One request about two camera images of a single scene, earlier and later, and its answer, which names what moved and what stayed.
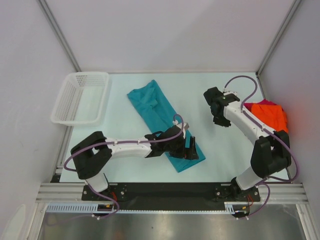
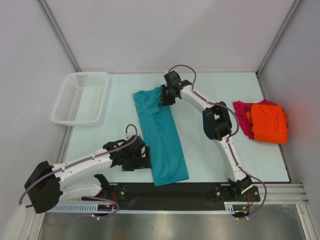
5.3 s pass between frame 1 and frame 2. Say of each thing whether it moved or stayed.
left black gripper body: moved
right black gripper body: moved
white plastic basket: stayed
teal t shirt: moved
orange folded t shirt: stayed
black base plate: stayed
